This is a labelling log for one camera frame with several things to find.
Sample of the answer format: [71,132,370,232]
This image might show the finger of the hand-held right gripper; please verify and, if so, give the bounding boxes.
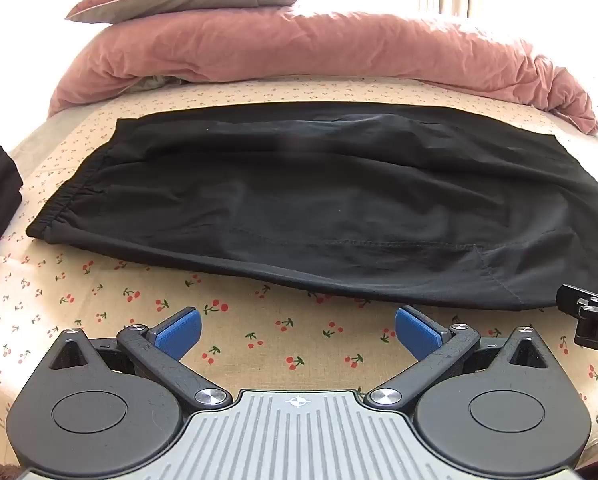
[556,283,598,322]

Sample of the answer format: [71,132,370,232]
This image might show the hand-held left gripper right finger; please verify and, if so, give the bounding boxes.
[365,306,550,409]

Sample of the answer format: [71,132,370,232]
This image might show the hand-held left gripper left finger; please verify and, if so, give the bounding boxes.
[46,306,234,409]

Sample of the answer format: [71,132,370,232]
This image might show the black pants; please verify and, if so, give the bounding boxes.
[26,102,598,311]

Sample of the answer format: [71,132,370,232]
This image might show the cherry print bed sheet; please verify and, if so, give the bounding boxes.
[0,75,598,443]

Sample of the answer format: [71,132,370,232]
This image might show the pink duvet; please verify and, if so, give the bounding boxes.
[48,9,598,135]

